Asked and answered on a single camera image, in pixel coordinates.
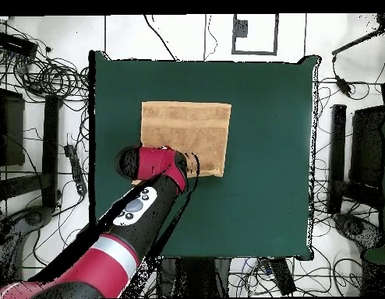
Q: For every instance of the yellow terry towel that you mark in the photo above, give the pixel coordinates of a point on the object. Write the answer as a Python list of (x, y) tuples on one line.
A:
[(186, 124)]

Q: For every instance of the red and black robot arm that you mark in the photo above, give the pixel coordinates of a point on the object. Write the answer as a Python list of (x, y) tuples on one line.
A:
[(155, 162)]

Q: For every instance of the dark green tablecloth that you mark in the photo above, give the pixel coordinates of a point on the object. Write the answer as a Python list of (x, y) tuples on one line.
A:
[(258, 187)]

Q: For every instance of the long black power strip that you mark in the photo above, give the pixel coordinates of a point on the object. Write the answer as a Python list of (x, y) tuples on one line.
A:
[(75, 168)]

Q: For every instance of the short black power strip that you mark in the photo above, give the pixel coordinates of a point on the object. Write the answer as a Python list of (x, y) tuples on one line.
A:
[(283, 274)]

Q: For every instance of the black stand bar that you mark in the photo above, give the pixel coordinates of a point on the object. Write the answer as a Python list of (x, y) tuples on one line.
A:
[(50, 149), (337, 155)]

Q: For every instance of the small grey box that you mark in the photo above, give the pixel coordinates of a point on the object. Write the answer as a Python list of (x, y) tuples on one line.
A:
[(240, 28)]

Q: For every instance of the grey caster foot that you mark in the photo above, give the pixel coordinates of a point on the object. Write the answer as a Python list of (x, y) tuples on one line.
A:
[(33, 218), (354, 227)]

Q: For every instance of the black power adapter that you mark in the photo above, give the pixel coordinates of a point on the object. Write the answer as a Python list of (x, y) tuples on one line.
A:
[(342, 84)]

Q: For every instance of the dark rectangular panel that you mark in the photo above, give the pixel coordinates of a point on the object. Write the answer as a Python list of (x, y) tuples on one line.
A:
[(11, 130), (367, 146)]

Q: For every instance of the black pole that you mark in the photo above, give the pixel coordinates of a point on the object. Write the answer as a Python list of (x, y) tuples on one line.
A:
[(354, 43)]

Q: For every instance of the black electronics box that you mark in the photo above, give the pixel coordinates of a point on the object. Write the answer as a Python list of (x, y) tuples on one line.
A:
[(16, 45)]

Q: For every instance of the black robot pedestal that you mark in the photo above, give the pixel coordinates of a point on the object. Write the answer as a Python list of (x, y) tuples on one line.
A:
[(198, 277)]

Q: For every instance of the grey square frame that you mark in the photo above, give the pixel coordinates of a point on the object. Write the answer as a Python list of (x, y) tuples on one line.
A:
[(233, 46)]

